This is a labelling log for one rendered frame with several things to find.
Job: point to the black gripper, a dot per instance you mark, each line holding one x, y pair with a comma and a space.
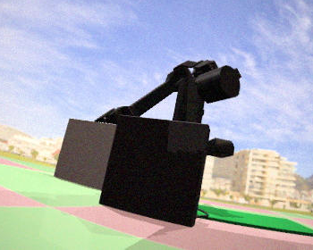
193, 112

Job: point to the green circuit board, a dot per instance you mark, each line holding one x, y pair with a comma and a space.
255, 221

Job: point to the black square panel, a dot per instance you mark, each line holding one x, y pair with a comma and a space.
155, 168

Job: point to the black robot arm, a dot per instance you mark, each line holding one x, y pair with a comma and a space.
207, 83

